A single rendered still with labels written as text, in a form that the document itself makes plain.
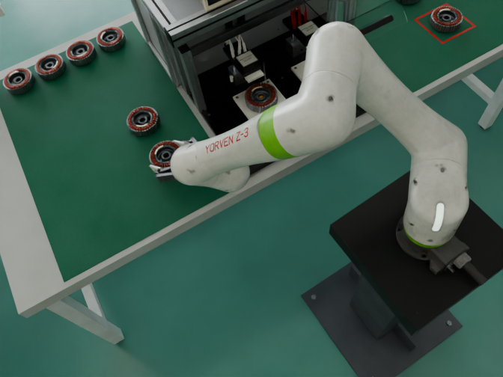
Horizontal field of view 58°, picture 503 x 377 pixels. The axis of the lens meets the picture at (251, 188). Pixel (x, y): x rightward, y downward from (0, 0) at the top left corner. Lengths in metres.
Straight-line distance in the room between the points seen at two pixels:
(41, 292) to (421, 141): 1.14
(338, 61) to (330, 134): 0.15
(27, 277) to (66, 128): 0.56
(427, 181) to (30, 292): 1.15
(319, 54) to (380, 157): 1.55
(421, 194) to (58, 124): 1.28
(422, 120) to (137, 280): 1.55
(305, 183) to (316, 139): 1.48
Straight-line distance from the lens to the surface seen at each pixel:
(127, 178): 1.58
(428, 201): 1.11
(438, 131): 1.16
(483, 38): 1.96
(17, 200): 1.71
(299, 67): 1.71
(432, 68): 1.81
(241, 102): 1.62
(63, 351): 2.29
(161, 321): 2.16
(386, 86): 1.03
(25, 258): 1.59
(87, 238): 1.53
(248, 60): 1.56
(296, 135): 0.87
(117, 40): 1.97
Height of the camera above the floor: 2.02
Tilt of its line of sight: 60 degrees down
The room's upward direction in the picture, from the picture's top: 11 degrees counter-clockwise
